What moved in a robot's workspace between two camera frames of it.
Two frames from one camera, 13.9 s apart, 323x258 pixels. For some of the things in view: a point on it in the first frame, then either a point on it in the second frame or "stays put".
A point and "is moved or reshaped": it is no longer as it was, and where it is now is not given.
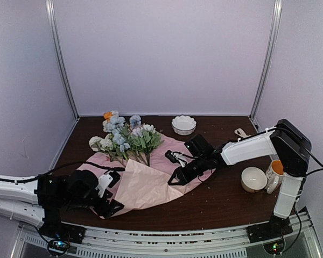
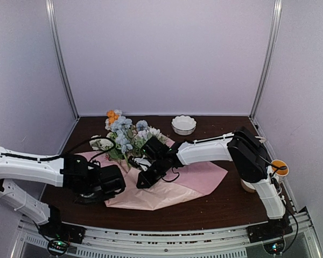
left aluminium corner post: x=52 y=31 stays put
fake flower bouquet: x=127 y=137 is moved or reshaped
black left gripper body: x=100 y=210 to x=94 y=197
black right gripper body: x=201 y=167 to x=161 y=170
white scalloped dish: x=183 y=125 stays put
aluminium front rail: x=173 y=241 stays put
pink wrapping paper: x=143 y=185 is moved or reshaped
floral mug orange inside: x=274 y=173 stays put
